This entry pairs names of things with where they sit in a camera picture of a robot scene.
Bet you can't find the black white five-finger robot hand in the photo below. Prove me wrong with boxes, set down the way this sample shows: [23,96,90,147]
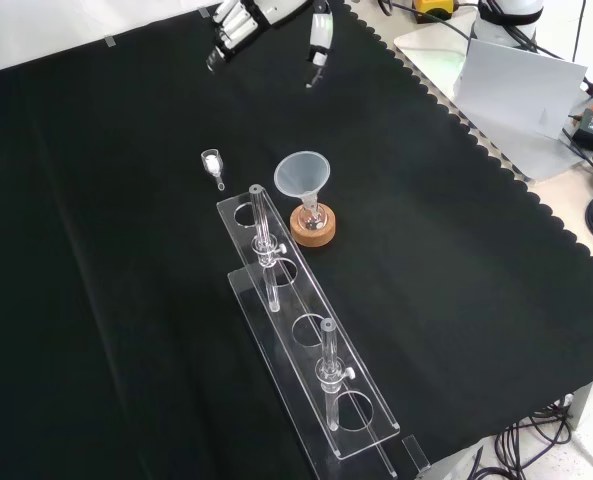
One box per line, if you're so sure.
[205,0,336,89]

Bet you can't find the clear glass weighing funnel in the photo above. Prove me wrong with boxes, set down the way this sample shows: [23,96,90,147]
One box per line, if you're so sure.
[200,148,226,193]

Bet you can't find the translucent plastic funnel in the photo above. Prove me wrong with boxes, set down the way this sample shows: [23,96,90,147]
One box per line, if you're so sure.
[273,150,332,211]

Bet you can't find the clear acrylic funnel stand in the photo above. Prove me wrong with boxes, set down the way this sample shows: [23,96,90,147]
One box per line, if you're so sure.
[215,183,402,480]

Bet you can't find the yellow stop button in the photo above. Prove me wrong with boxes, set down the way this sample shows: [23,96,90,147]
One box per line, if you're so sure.
[409,0,458,25]

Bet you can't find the small round-bottom glass flask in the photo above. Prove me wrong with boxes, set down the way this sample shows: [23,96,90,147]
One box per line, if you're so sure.
[298,197,330,234]

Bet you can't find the black bench cloth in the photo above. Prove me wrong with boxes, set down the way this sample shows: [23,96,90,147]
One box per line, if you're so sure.
[0,0,593,480]

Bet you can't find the clear cloth clamp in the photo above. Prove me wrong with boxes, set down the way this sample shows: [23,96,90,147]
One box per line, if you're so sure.
[400,434,432,472]

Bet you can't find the cork ring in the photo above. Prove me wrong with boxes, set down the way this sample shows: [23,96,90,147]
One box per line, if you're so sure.
[289,204,338,248]

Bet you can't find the black floor cables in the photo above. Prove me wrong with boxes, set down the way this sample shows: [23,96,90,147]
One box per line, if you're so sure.
[470,394,593,480]

